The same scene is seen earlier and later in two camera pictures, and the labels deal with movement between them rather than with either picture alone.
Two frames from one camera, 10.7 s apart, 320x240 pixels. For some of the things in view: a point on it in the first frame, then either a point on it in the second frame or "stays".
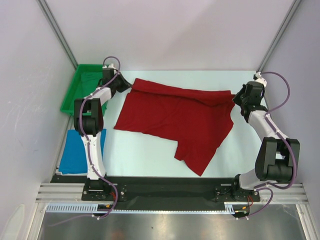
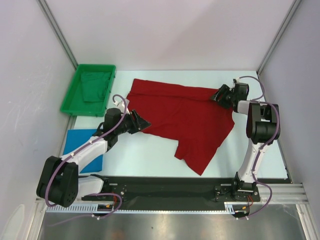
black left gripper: [125, 85] → [141, 123]
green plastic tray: [86, 78] stays
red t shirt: [200, 122] stays
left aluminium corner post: [47, 12] stays
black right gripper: [236, 98] → [224, 89]
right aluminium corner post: [278, 35] stays
